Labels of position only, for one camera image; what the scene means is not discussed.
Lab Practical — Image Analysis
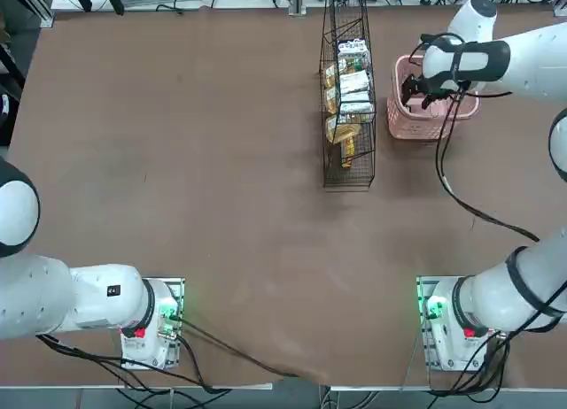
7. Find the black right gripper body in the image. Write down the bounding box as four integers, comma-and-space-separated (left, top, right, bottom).
418, 76, 464, 99

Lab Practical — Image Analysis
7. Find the pink plastic basket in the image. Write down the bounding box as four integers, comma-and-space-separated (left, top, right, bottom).
385, 53, 481, 142

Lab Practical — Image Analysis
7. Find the silver white packet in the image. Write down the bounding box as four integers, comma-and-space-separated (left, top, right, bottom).
339, 92, 376, 125
338, 69, 373, 94

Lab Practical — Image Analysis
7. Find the blue white snack packet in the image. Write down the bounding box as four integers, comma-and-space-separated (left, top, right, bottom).
337, 38, 369, 58

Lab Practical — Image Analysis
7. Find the yellow biscuit packet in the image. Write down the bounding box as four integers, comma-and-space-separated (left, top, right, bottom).
339, 133, 358, 169

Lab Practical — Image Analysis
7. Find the black tripod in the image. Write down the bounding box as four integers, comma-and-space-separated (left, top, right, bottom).
61, 0, 126, 16

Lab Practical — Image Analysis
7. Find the aluminium profile bar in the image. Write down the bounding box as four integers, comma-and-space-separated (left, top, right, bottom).
12, 0, 56, 29

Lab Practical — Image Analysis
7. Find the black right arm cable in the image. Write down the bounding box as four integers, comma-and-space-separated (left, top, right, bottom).
435, 88, 540, 243

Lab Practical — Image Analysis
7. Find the black wire shelf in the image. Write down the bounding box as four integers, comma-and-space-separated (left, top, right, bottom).
319, 0, 378, 190

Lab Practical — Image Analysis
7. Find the black cable on table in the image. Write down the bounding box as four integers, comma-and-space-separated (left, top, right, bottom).
176, 318, 329, 382

